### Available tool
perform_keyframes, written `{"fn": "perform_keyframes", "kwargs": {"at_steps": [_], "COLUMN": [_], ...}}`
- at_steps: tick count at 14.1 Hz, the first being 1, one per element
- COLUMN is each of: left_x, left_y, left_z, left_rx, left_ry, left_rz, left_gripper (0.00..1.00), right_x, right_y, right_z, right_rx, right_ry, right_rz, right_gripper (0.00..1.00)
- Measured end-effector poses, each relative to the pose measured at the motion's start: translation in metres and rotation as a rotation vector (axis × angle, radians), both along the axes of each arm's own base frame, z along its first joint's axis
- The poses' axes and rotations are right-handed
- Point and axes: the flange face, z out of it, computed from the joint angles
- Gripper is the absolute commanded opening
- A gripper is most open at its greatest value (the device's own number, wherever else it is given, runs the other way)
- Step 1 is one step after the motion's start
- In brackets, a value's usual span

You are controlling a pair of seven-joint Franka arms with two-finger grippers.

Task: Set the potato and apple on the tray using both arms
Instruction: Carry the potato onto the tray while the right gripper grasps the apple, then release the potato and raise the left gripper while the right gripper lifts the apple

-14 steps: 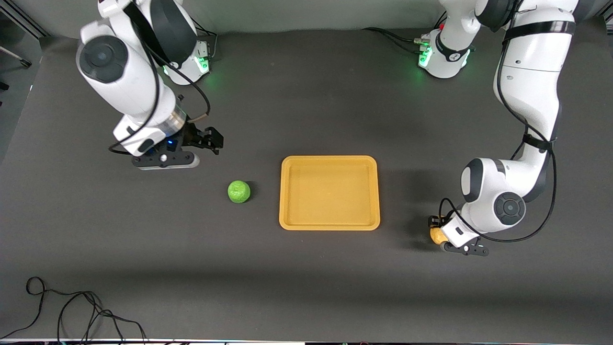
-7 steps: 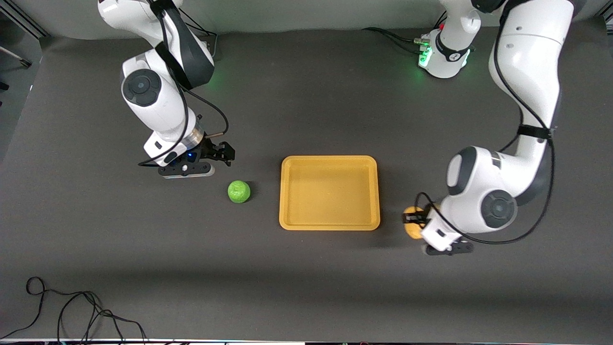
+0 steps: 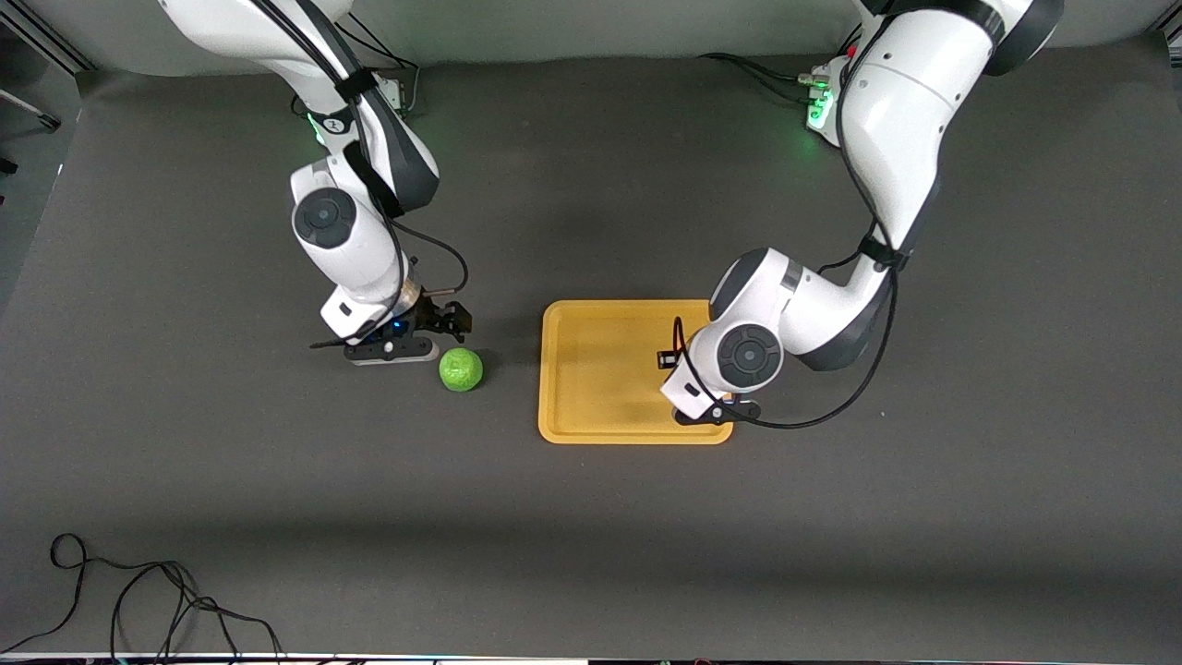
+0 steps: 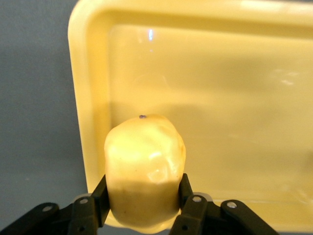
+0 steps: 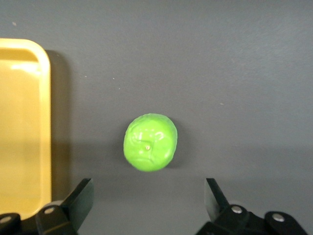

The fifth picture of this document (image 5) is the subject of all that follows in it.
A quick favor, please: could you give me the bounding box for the yellow plastic tray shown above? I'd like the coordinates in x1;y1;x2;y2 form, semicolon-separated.
0;38;52;220

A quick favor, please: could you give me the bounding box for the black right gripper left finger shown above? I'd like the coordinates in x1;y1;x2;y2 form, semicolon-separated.
35;178;94;235

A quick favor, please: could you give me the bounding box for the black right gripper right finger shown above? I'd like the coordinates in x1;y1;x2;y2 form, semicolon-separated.
195;178;268;235

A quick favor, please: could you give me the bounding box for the green apple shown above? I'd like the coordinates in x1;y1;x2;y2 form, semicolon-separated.
122;113;178;173

